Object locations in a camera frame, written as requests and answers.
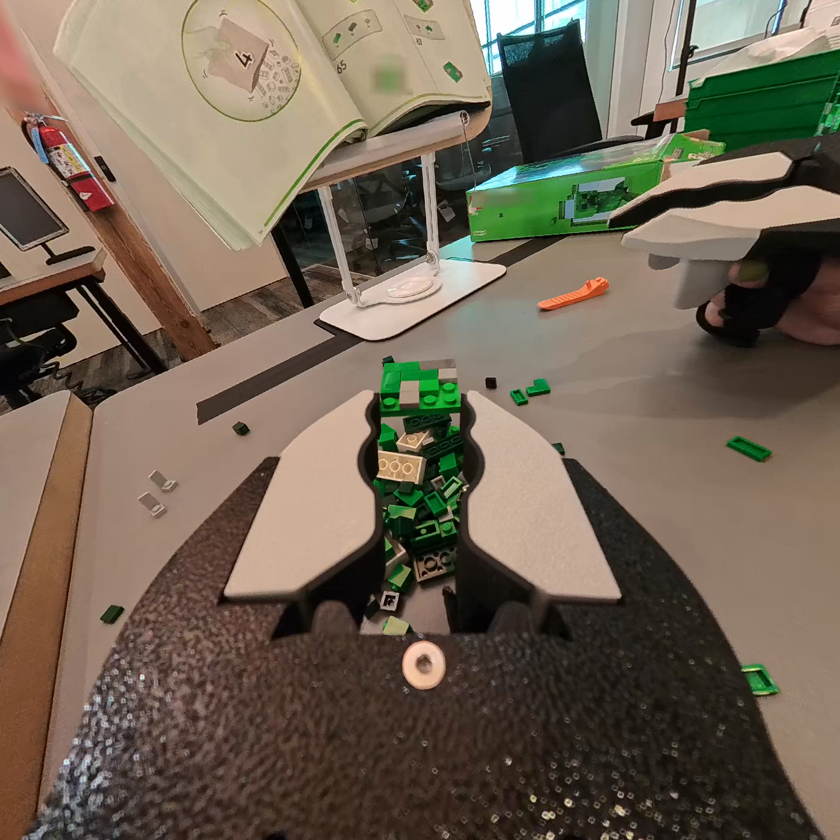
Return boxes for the white plastic bag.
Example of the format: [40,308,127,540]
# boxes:
[694,25,840,85]

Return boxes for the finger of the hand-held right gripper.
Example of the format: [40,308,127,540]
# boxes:
[620,185,840,262]
[608,151,802,231]

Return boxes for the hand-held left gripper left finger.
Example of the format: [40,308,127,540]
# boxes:
[223,390,386,603]

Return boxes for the red fire extinguisher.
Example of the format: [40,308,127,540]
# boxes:
[23,113,114,213]

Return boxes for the black desk chair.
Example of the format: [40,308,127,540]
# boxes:
[0,318,73,408]

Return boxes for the green grey lego plate assembly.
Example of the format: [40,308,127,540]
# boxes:
[379,357,468,416]

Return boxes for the pile of lego bricks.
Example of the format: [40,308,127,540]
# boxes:
[363,410,475,636]

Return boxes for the black mesh office chair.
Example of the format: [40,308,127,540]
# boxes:
[495,20,647,165]

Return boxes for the person's right hand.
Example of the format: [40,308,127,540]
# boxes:
[730,260,840,343]

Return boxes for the orange brick separator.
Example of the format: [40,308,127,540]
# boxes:
[537,276,610,311]

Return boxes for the wooden office desk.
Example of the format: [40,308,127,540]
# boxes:
[0,248,166,395]

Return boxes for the tablet on black stand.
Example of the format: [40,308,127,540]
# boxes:
[0,166,97,265]

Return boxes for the green lego box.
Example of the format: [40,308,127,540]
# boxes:
[466,130,727,244]

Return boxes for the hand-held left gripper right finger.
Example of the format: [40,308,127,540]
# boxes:
[457,392,623,605]

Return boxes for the black tape strip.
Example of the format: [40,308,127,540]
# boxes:
[196,335,370,428]

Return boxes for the lego instruction booklet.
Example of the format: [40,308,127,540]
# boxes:
[52,0,493,252]

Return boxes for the wooden post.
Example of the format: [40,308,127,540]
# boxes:
[20,98,219,363]

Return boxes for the white book stand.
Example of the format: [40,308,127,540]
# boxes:
[298,108,508,343]

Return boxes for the green plastic trays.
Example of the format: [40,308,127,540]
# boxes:
[684,49,840,157]

